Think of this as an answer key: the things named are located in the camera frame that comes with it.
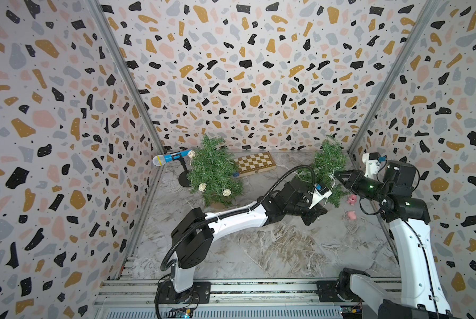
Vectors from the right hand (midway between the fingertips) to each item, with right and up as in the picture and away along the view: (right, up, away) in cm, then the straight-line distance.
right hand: (337, 175), depth 69 cm
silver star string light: (-4, 0, +10) cm, 11 cm away
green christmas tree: (-45, +1, +4) cm, 45 cm away
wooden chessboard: (-28, +5, +44) cm, 52 cm away
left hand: (-2, -13, +1) cm, 13 cm away
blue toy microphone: (-71, +6, +19) cm, 74 cm away
